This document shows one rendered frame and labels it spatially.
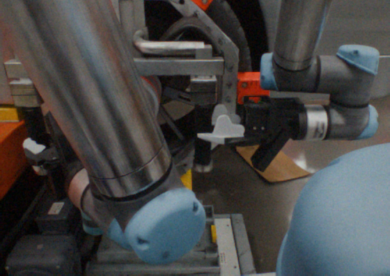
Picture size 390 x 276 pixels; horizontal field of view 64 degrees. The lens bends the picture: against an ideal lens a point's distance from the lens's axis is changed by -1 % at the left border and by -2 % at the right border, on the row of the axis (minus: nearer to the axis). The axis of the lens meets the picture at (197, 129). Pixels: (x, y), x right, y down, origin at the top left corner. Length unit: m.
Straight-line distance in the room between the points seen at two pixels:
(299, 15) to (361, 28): 0.65
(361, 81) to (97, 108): 0.53
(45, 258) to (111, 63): 0.88
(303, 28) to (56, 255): 0.88
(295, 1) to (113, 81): 0.34
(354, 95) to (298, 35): 0.19
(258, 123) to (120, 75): 0.43
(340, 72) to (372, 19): 0.53
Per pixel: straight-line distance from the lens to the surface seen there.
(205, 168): 0.67
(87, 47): 0.22
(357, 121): 0.69
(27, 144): 0.68
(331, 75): 0.64
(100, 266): 1.33
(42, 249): 1.08
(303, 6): 0.51
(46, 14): 0.21
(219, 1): 0.88
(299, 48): 0.56
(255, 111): 0.61
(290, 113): 0.65
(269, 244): 1.60
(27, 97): 0.67
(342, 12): 1.11
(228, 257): 1.41
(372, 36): 1.17
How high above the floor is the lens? 1.12
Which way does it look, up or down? 25 degrees down
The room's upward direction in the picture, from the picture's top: straight up
